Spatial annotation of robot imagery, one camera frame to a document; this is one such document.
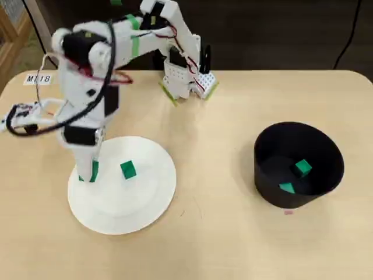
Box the black pot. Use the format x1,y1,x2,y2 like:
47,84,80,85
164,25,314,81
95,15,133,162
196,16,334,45
253,121,346,210

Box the white MT18 label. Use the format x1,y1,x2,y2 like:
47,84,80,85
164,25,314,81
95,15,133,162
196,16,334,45
23,72,53,86

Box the white perforated base plate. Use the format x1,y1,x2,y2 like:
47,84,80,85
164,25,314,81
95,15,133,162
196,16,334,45
198,72,218,99

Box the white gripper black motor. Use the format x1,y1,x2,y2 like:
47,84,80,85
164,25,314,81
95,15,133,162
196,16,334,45
57,112,105,183

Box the green tape band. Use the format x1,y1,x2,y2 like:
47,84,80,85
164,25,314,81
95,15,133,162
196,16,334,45
127,16,141,58

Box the black camera cable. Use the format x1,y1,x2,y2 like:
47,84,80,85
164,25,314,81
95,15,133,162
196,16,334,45
2,20,117,138

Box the black background cable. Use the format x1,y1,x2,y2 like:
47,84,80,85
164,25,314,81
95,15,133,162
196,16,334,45
333,0,362,70
24,0,61,70

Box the red shoulder servo wires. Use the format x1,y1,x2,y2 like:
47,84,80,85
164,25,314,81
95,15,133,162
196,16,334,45
151,24,206,93

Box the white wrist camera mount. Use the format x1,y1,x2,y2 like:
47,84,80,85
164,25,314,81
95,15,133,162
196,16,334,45
0,98,64,135

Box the red black gripper servo wires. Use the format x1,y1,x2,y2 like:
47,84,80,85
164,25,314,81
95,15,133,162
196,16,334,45
66,57,134,87

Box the yellow-green tape strip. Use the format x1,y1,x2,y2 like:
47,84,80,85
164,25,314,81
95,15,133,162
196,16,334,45
159,81,178,107

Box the wooden frame furniture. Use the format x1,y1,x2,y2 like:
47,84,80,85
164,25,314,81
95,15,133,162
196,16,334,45
0,5,37,96

